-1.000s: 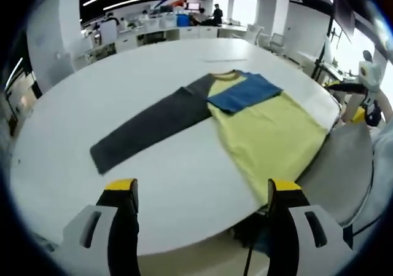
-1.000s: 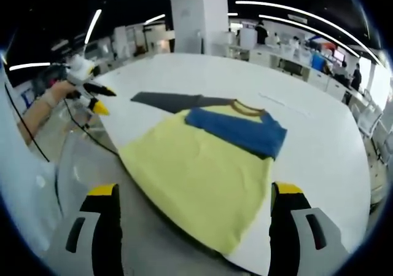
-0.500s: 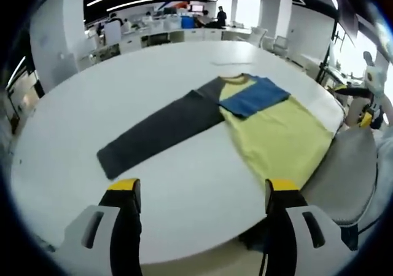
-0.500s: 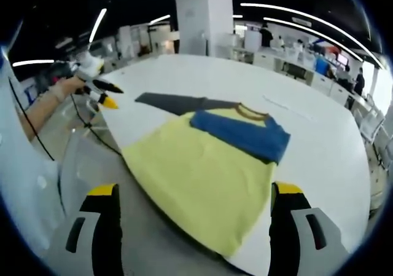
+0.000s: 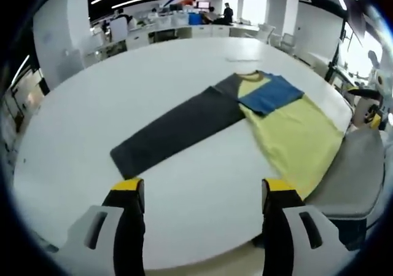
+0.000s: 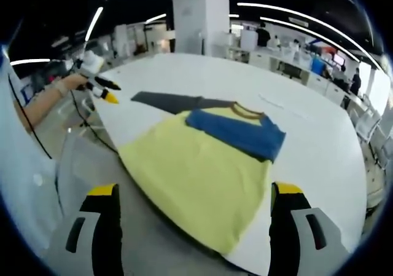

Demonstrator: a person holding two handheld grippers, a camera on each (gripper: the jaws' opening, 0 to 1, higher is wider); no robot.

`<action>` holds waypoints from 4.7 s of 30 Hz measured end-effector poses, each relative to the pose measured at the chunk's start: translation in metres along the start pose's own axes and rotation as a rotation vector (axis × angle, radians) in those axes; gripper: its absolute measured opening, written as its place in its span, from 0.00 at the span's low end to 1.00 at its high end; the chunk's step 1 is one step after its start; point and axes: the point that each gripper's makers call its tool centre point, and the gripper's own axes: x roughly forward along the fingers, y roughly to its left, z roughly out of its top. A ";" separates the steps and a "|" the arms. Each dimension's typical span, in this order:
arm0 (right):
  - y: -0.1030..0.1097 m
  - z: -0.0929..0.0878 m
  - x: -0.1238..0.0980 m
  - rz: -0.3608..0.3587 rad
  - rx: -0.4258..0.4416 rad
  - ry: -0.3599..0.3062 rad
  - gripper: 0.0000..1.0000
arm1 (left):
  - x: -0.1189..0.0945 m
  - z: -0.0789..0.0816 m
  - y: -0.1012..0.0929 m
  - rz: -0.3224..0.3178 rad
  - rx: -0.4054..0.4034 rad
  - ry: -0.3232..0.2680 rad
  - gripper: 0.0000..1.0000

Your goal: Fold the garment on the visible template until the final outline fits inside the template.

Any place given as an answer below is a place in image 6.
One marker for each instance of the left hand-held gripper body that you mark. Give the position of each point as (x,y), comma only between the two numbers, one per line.
(90,62)

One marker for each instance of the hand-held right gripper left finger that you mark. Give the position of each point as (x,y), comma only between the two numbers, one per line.
(104,227)

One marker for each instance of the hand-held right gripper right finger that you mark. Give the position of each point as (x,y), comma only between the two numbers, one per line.
(282,227)

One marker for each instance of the yellow garment with blue sleeve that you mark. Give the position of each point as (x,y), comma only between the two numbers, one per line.
(199,171)

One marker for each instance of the person's left hand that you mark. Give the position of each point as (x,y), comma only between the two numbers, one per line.
(76,83)

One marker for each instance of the white wristband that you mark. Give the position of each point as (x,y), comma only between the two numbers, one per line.
(62,90)

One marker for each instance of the white shelving units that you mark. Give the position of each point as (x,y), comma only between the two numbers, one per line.
(135,41)

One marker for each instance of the dark upright object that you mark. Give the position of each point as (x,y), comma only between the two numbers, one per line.
(201,46)

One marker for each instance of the white square pillar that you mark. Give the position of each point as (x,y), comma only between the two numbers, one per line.
(201,14)

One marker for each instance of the row of white office chairs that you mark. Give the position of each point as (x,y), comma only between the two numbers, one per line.
(368,128)

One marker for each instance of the white cabinet row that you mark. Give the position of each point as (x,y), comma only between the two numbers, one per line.
(316,82)

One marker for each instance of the black office chair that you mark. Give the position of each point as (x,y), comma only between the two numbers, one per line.
(291,70)

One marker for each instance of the blue bin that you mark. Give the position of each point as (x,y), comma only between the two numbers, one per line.
(318,64)

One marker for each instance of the ceiling light strips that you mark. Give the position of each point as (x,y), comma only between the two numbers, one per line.
(291,11)

